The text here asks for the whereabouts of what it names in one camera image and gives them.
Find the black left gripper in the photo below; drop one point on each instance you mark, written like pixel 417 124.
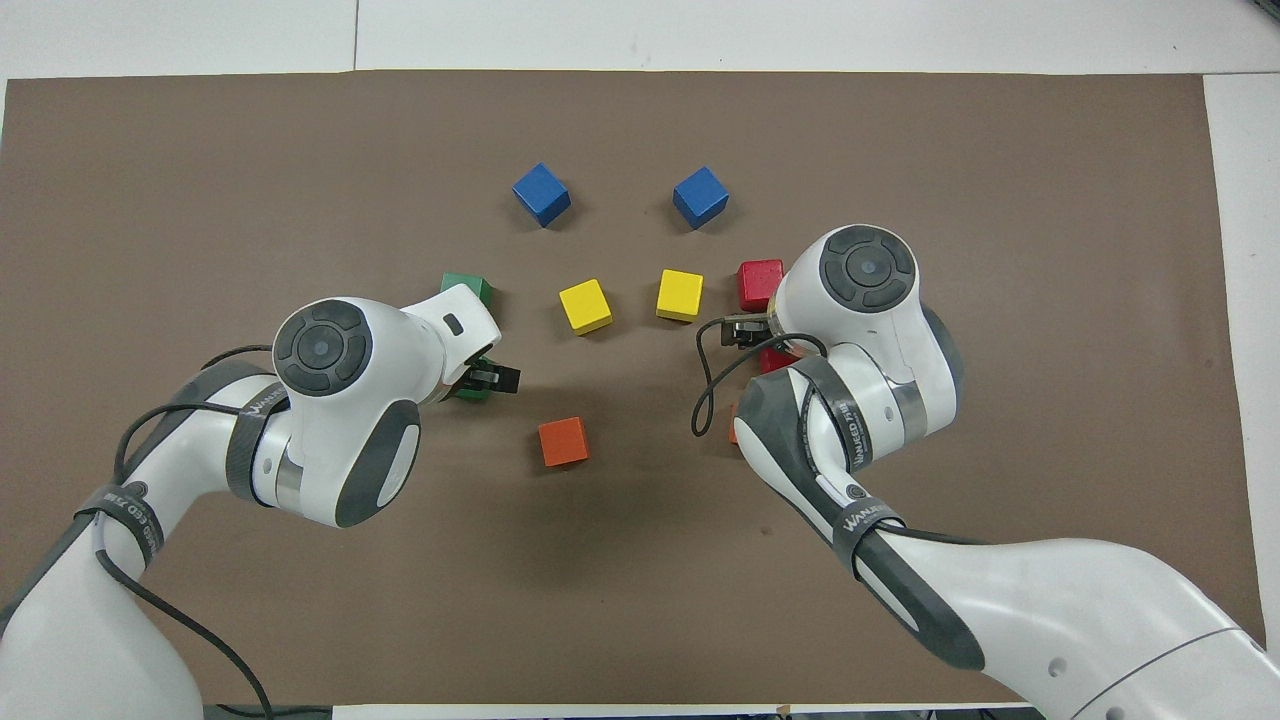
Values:
pixel 466 375

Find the green wooden cube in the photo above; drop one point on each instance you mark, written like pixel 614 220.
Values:
pixel 474 395
pixel 465 282

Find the red wooden cube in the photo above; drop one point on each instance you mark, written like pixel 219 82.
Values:
pixel 757 285
pixel 775 358

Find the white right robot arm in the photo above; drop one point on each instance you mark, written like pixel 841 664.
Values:
pixel 1050 600

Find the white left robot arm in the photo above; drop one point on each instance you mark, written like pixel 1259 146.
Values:
pixel 340 450

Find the orange wooden cube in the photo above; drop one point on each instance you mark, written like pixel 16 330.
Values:
pixel 733 425
pixel 563 441

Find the yellow wooden cube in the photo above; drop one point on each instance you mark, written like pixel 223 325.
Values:
pixel 680 295
pixel 585 306

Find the blue wooden cube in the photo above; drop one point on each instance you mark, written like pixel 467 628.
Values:
pixel 700 197
pixel 541 194

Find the brown table mat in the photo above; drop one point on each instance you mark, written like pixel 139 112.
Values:
pixel 640 600

